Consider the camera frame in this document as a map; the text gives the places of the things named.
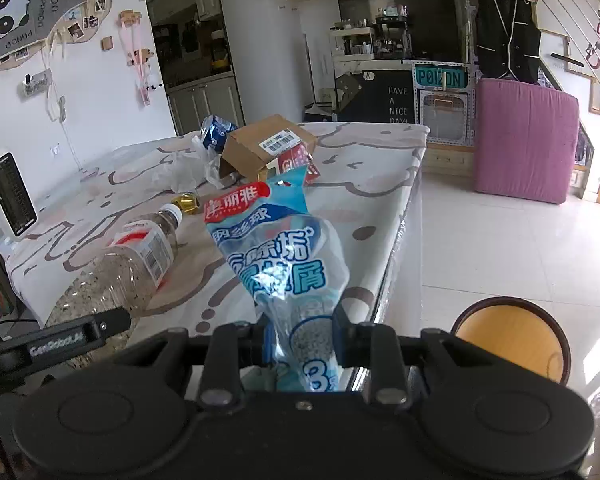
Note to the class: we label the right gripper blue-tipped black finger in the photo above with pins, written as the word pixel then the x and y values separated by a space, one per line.
pixel 232 348
pixel 376 348

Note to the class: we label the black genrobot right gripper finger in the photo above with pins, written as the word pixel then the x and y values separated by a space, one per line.
pixel 32 352

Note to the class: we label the blue white plastic bag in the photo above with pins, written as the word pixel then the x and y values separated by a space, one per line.
pixel 292 265

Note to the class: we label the clear plastic bottle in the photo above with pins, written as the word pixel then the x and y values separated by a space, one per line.
pixel 127 272

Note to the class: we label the red snack wrapper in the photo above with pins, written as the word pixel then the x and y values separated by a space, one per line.
pixel 296 157

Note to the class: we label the wooden round trash bin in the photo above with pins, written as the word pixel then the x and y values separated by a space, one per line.
pixel 519 331

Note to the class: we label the small gold wrapper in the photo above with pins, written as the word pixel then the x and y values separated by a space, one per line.
pixel 187 203

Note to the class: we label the white space heater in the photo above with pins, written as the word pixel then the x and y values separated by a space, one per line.
pixel 17 209

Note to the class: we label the white crumpled plastic bag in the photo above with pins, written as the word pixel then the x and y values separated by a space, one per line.
pixel 185 171

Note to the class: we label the cardboard box with label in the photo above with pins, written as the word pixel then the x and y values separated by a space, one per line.
pixel 250 149

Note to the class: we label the crushed blue can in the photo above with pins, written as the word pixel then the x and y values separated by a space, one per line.
pixel 215 131

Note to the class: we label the black letter board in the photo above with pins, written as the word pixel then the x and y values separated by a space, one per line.
pixel 386 97

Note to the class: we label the pink folded mattress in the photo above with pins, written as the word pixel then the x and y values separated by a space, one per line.
pixel 526 138

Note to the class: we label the white toy oven cabinet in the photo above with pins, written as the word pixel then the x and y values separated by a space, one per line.
pixel 445 101

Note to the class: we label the black hanging jacket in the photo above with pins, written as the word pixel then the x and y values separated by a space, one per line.
pixel 508 40

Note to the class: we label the panda wall poster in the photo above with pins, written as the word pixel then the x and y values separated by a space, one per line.
pixel 26 22

